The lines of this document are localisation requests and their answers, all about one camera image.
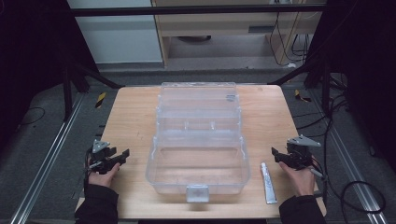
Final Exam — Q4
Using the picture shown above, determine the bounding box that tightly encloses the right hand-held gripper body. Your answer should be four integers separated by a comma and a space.
277, 133, 322, 171

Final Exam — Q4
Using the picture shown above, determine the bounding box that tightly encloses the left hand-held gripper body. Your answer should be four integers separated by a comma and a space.
88, 139, 127, 175

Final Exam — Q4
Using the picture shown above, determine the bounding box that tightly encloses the white ointment tube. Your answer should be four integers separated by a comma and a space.
261, 161, 278, 205

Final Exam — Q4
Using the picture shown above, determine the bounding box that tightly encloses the clear plastic storage box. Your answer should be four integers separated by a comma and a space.
145, 81, 251, 203

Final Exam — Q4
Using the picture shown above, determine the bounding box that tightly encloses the person's left hand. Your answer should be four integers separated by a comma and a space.
88, 158, 121, 189

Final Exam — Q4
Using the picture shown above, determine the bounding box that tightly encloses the person's right hand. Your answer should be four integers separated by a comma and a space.
278, 161, 316, 197

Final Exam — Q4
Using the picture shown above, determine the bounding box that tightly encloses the yellow black striped tape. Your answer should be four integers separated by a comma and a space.
94, 91, 107, 109
294, 89, 313, 104

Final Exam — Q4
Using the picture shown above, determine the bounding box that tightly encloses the black metal stand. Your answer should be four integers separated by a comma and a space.
62, 57, 125, 122
268, 52, 351, 118

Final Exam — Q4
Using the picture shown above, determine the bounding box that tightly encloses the black curtain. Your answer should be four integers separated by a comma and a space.
303, 0, 396, 175
0, 0, 101, 157

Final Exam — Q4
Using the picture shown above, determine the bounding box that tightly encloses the white cabinet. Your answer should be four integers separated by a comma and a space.
66, 0, 164, 64

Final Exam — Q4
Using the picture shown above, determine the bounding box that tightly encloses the wooden shelf unit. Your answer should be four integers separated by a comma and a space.
150, 0, 326, 67

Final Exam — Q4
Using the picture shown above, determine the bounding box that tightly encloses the aluminium floor rail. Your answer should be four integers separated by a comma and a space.
306, 88, 390, 224
8, 92, 87, 224

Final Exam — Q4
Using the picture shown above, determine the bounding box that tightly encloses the black cable bundle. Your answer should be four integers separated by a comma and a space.
269, 12, 312, 67

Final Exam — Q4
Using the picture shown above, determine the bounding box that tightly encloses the black metal frame bar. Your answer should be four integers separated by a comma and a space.
70, 3, 328, 18

